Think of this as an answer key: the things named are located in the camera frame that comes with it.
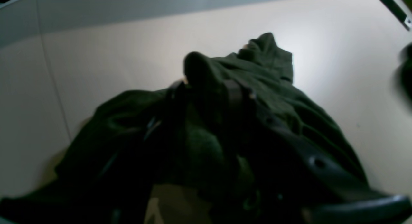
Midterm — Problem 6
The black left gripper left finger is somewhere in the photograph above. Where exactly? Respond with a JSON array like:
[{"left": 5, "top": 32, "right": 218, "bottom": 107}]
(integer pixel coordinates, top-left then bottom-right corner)
[{"left": 64, "top": 81, "right": 186, "bottom": 224}]

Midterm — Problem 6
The dark green t-shirt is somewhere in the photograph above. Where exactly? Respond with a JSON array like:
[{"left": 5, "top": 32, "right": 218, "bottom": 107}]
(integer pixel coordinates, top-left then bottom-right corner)
[{"left": 1, "top": 33, "right": 368, "bottom": 224}]

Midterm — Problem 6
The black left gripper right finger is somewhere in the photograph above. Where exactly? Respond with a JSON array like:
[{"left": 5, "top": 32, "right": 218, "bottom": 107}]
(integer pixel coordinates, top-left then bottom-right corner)
[{"left": 224, "top": 80, "right": 411, "bottom": 224}]

